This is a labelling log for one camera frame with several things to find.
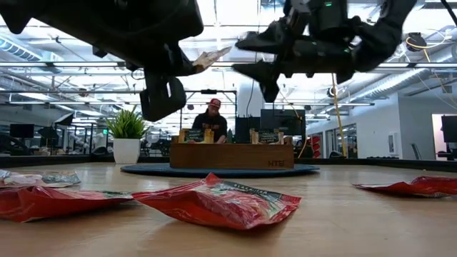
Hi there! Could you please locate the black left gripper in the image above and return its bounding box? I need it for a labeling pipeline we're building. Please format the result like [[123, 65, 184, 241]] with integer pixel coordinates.
[[91, 0, 205, 123]]

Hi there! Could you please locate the wide black monitor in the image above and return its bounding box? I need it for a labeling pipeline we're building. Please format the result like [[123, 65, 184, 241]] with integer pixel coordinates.
[[260, 109, 307, 137]]

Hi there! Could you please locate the silver ceiling duct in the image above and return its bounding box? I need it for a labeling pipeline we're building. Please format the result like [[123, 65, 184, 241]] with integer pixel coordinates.
[[351, 67, 428, 103]]

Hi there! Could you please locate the black background frame rig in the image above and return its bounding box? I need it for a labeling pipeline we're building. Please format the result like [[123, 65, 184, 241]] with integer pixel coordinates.
[[179, 89, 238, 121]]

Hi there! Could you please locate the beige vanilla tea packet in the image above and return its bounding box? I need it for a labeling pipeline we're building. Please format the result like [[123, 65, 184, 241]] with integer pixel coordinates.
[[191, 45, 233, 72], [0, 170, 82, 189], [249, 128, 286, 146]]

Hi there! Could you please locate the round dark blue placemat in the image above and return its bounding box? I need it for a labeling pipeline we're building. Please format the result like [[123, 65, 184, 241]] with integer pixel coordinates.
[[120, 163, 321, 178]]

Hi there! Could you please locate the wooden three-compartment tray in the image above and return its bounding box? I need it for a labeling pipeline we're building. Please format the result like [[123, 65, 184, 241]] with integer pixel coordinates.
[[169, 135, 296, 170]]

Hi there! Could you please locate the ceiling cable reel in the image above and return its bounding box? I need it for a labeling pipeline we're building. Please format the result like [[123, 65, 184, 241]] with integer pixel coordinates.
[[406, 31, 428, 53]]

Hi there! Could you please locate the orange peach tea packet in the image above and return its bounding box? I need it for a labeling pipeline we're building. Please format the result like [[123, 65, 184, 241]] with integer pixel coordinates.
[[178, 128, 215, 144]]

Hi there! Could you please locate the red strawberry tea packet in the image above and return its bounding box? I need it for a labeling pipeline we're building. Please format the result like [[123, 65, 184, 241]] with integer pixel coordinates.
[[131, 172, 303, 231], [0, 185, 134, 223], [410, 176, 457, 196], [352, 180, 451, 198]]

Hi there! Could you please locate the yellow cable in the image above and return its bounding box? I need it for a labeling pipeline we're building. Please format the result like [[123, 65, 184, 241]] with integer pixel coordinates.
[[330, 73, 347, 158]]

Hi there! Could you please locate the red cabinet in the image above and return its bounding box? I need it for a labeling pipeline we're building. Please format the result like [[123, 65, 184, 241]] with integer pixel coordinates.
[[309, 134, 322, 158]]

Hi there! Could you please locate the black wall screen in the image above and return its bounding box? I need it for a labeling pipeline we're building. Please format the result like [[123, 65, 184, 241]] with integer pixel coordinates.
[[441, 114, 457, 143]]

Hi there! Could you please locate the person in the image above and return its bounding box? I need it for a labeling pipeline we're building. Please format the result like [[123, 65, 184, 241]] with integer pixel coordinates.
[[191, 98, 229, 144]]

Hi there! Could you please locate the green plant in white pot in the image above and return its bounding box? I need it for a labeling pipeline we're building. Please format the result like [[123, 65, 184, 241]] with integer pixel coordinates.
[[106, 106, 151, 165]]

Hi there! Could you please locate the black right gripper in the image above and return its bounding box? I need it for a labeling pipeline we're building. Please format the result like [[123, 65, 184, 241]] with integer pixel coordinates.
[[231, 6, 358, 104]]

